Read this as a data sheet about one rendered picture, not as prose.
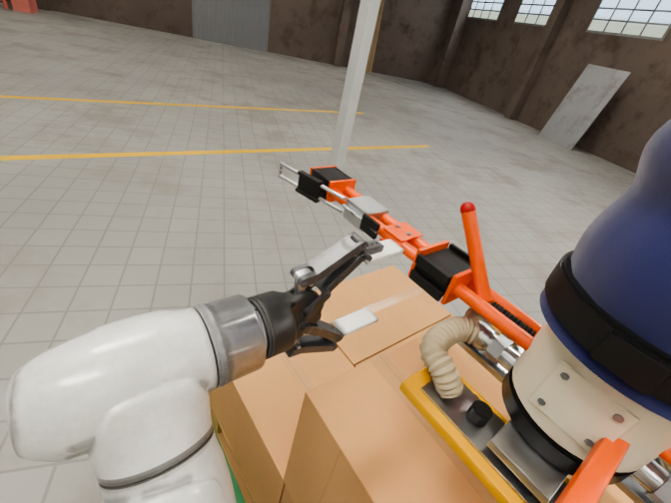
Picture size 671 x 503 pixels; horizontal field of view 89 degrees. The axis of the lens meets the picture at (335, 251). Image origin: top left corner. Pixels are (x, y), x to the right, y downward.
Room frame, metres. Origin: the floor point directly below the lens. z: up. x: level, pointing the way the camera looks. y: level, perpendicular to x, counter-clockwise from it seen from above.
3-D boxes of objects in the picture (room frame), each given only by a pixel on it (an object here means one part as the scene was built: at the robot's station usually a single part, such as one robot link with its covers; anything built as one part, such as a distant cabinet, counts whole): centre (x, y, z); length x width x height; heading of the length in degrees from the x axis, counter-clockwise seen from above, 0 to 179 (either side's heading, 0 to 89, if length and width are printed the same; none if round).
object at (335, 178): (0.76, 0.05, 1.23); 0.08 x 0.07 x 0.05; 44
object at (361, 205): (0.65, -0.04, 1.23); 0.07 x 0.07 x 0.04; 44
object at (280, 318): (0.30, 0.04, 1.24); 0.09 x 0.07 x 0.08; 134
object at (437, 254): (0.50, -0.19, 1.24); 0.10 x 0.08 x 0.06; 134
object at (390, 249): (0.40, -0.06, 1.31); 0.07 x 0.03 x 0.01; 134
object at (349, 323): (0.40, -0.06, 1.17); 0.07 x 0.03 x 0.01; 134
